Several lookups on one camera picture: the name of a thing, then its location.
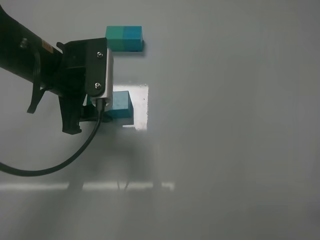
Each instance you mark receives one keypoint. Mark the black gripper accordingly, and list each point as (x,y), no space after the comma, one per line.
(82,72)

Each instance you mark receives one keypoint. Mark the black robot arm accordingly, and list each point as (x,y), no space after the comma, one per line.
(28,56)

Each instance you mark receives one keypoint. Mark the blue cube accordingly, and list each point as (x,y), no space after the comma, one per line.
(122,107)

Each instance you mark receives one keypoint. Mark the green cube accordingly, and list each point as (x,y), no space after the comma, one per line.
(88,100)

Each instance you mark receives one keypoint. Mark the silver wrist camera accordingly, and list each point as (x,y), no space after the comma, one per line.
(107,95)

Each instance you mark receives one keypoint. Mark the blue template block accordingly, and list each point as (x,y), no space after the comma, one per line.
(133,39)

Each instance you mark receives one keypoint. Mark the green template block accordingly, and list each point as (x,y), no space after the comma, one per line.
(114,36)

